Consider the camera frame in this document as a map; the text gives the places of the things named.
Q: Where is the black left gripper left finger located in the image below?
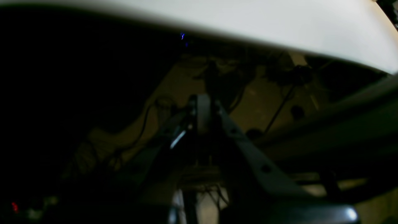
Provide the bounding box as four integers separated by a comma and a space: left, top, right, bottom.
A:
62, 96, 198, 224

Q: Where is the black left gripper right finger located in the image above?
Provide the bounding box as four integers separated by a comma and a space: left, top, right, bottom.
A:
197, 95, 360, 224

